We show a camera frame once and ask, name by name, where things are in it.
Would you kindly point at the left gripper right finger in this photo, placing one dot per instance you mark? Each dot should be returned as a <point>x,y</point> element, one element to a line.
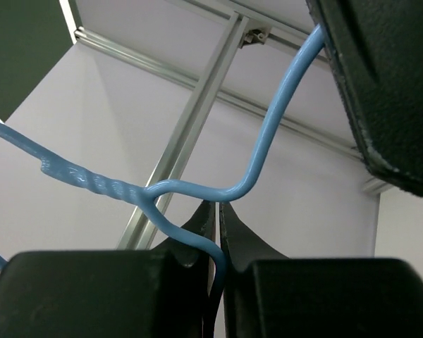
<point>268,294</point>

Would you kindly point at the blue wire hanger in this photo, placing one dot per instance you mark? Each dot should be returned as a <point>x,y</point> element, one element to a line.
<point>144,197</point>

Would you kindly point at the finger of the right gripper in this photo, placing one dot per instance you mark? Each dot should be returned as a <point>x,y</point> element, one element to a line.
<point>375,51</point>

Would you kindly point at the left frame post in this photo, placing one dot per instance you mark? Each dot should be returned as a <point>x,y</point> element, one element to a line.
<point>174,40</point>

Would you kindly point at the aluminium hanging rail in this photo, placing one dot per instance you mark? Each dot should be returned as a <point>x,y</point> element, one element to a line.
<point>139,232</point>

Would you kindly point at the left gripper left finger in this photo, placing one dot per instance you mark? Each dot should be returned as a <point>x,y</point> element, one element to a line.
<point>161,292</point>

